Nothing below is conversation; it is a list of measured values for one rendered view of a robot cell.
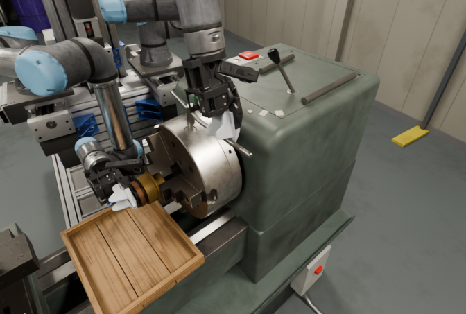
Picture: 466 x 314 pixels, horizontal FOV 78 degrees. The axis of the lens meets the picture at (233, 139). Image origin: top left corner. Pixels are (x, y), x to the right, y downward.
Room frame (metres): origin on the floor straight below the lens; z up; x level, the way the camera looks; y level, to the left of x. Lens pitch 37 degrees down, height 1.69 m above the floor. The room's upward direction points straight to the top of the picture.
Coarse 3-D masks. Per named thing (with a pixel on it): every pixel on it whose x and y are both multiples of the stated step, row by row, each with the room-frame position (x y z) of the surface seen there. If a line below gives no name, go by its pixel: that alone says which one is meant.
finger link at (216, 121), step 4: (216, 116) 0.54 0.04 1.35; (220, 116) 0.55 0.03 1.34; (212, 120) 0.53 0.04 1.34; (216, 120) 0.54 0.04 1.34; (220, 120) 0.55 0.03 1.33; (212, 124) 0.53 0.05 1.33; (216, 124) 0.54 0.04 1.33; (220, 124) 0.54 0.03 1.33; (208, 128) 0.52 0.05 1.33; (212, 128) 0.53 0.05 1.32; (216, 128) 0.53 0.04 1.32; (208, 132) 0.52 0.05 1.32; (212, 132) 0.52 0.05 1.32; (228, 144) 0.53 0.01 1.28
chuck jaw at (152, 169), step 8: (152, 136) 0.67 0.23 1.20; (160, 136) 0.68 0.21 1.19; (152, 144) 0.65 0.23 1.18; (160, 144) 0.66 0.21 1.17; (152, 152) 0.64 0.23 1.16; (160, 152) 0.65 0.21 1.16; (168, 152) 0.66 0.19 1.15; (152, 160) 0.62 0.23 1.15; (160, 160) 0.63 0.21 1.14; (168, 160) 0.64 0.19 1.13; (144, 168) 0.62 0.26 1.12; (152, 168) 0.61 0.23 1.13; (160, 168) 0.62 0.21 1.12
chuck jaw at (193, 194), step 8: (176, 176) 0.61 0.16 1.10; (184, 176) 0.61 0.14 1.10; (160, 184) 0.57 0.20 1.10; (168, 184) 0.57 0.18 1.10; (176, 184) 0.57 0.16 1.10; (184, 184) 0.57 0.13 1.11; (192, 184) 0.57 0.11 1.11; (168, 192) 0.55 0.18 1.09; (176, 192) 0.54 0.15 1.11; (184, 192) 0.54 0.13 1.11; (192, 192) 0.54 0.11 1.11; (200, 192) 0.54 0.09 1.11; (176, 200) 0.54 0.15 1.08; (184, 200) 0.54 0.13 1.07; (192, 200) 0.52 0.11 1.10; (200, 200) 0.53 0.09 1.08; (208, 200) 0.53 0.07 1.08
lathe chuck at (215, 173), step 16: (160, 128) 0.69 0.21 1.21; (176, 128) 0.65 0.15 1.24; (176, 144) 0.63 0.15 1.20; (192, 144) 0.60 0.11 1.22; (208, 144) 0.62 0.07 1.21; (176, 160) 0.64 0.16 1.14; (192, 160) 0.57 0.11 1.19; (208, 160) 0.58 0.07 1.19; (224, 160) 0.60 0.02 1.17; (192, 176) 0.58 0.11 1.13; (208, 176) 0.55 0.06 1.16; (224, 176) 0.57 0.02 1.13; (208, 192) 0.53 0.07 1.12; (224, 192) 0.56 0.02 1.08; (192, 208) 0.59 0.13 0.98; (208, 208) 0.53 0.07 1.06
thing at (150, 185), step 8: (144, 176) 0.59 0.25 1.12; (152, 176) 0.58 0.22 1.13; (160, 176) 0.60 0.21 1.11; (128, 184) 0.56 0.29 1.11; (136, 184) 0.56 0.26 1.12; (144, 184) 0.56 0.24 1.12; (152, 184) 0.56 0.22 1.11; (136, 192) 0.54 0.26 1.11; (144, 192) 0.55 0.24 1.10; (152, 192) 0.55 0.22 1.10; (160, 192) 0.56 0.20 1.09; (144, 200) 0.53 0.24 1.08; (152, 200) 0.54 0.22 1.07
